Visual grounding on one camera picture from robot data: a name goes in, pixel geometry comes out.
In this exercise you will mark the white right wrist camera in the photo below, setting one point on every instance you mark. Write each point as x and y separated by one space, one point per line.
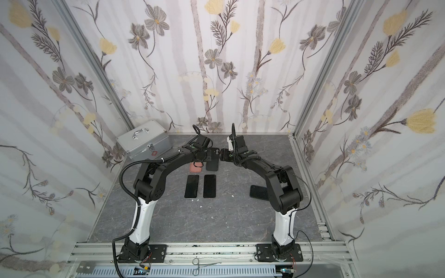
230 143

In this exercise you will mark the pink phone case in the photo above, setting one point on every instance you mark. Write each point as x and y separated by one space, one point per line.
196 167

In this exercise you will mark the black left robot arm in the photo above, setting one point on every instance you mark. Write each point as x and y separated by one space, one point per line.
149 186

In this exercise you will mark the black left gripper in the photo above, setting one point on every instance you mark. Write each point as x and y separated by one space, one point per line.
212 154

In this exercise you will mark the metal forceps scissors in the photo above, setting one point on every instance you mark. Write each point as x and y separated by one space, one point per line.
199 266

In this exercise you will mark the aluminium corner frame post left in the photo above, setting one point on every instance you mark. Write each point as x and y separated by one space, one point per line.
89 54

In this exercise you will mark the silver aluminium case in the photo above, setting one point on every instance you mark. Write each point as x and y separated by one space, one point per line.
148 141

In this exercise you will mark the white perforated cable tray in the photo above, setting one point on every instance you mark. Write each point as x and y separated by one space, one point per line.
215 271

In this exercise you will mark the phone with black screen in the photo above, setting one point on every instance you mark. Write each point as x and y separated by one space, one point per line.
192 185

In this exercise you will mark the black phone case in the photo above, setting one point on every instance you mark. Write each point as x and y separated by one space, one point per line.
212 164

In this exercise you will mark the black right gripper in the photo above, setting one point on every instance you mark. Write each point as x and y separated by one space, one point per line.
225 154

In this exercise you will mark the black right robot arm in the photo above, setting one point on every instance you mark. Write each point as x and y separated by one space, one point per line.
283 191

